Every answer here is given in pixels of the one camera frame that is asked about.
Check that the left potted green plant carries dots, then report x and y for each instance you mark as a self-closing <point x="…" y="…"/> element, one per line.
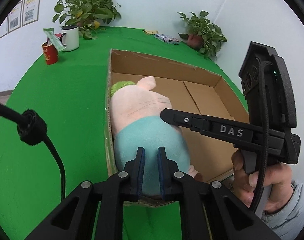
<point x="88" y="15"/>

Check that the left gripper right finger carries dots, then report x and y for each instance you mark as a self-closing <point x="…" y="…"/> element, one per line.
<point x="208" y="211"/>

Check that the right potted green plant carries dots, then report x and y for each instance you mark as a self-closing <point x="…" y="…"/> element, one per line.
<point x="201" y="34"/>

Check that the framed certificates on wall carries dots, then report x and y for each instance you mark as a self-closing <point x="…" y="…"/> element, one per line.
<point x="24" y="13"/>

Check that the green table cloth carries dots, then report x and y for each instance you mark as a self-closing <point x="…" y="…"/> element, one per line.
<point x="70" y="97"/>

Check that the red cup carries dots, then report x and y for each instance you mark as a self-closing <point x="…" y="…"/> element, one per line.
<point x="50" y="53"/>

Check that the patterned packet at back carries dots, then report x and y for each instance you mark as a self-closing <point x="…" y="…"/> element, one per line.
<point x="167" y="39"/>

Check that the potted green plant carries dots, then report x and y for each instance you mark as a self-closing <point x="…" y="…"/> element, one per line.
<point x="201" y="34"/>
<point x="88" y="15"/>

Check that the white enamel mug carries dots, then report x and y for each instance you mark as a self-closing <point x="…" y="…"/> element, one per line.
<point x="70" y="37"/>

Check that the grey jacket sleeve forearm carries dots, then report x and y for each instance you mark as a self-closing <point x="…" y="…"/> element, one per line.
<point x="289" y="221"/>

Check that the yellow packet at back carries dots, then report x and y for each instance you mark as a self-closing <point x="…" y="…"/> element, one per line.
<point x="151" y="32"/>

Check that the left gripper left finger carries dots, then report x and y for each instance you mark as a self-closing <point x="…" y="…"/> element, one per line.
<point x="95" y="211"/>

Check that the plush pig toy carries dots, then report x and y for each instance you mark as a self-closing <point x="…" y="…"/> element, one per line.
<point x="135" y="121"/>

